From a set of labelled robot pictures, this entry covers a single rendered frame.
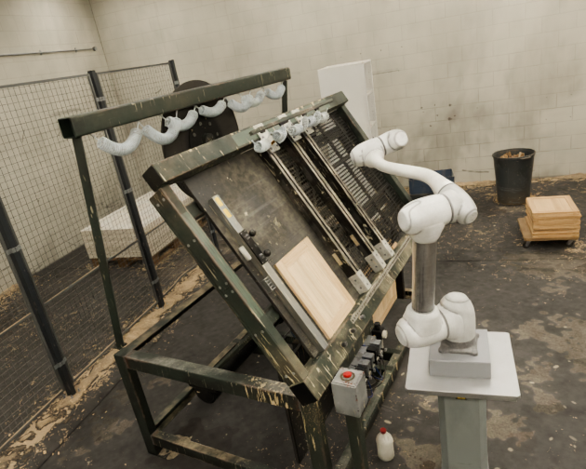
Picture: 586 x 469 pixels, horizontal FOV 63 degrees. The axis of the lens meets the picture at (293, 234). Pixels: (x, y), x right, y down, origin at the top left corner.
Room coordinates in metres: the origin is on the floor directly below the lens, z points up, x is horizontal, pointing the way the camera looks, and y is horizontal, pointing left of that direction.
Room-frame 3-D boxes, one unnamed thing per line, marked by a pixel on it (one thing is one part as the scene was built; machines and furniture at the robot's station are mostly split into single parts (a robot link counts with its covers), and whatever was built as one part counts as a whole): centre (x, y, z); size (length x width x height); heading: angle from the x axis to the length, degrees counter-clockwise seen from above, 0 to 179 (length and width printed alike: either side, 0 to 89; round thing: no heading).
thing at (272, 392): (3.09, 0.05, 0.41); 2.20 x 1.38 x 0.83; 148
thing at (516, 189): (5.91, -2.98, 0.33); 0.52 x 0.51 x 0.65; 159
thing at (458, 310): (1.96, -0.71, 1.01); 0.18 x 0.16 x 0.22; 104
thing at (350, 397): (1.76, -0.13, 0.84); 0.12 x 0.12 x 0.18; 58
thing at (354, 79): (6.44, -1.04, 1.03); 0.61 x 0.58 x 2.05; 159
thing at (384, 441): (2.16, -0.32, 0.10); 0.10 x 0.10 x 0.20
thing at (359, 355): (2.17, -0.30, 0.69); 0.50 x 0.14 x 0.24; 148
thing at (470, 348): (1.98, -0.73, 0.87); 0.22 x 0.18 x 0.06; 154
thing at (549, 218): (4.63, -2.70, 0.20); 0.61 x 0.53 x 0.40; 159
